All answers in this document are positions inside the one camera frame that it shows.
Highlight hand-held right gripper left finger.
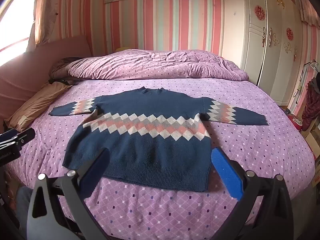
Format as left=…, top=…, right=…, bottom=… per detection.
left=26, top=147, right=112, bottom=240

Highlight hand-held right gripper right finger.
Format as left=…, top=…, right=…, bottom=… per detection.
left=211, top=147, right=294, bottom=240

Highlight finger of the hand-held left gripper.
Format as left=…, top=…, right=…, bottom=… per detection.
left=0, top=127, right=36, bottom=146

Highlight navy diamond-pattern knit sweater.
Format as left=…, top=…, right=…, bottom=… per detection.
left=49, top=86, right=268, bottom=193

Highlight purple dotted bed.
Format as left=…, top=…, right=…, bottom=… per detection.
left=5, top=76, right=315, bottom=240

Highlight tan pillow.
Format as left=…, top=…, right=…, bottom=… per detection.
left=4, top=82, right=73, bottom=132

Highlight person's jeans leg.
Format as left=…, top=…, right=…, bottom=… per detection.
left=16, top=186, right=34, bottom=238

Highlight dark brown pillow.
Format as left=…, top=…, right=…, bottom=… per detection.
left=49, top=57, right=80, bottom=85

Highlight red round box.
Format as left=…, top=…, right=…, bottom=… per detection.
left=287, top=110, right=304, bottom=130

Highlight cardboard box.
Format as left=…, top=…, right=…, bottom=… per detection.
left=304, top=125, right=320, bottom=155

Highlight dark red hanging garment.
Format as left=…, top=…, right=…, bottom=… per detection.
left=301, top=72, right=320, bottom=132

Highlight bright window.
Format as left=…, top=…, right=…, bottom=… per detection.
left=0, top=0, right=38, bottom=53

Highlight purple dotted duvet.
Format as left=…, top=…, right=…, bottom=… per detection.
left=51, top=49, right=249, bottom=82

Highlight beige window curtain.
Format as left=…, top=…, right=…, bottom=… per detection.
left=27, top=0, right=67, bottom=53

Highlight white ornate wardrobe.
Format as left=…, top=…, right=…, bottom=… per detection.
left=222, top=0, right=304, bottom=107

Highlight pink valance curtain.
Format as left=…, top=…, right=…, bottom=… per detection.
left=297, top=0, right=320, bottom=27

